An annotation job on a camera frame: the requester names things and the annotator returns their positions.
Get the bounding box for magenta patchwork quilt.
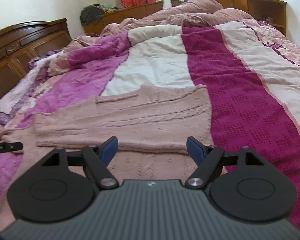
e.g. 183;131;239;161
0;19;300;230

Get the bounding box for dark green bag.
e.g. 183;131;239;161
80;4;104;25

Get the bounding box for pink knitted cardigan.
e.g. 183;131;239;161
0;83;228;231

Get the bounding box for dark wooden headboard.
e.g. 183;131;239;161
0;18;71;99

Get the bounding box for lilac pillow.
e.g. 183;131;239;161
0;52;60;124

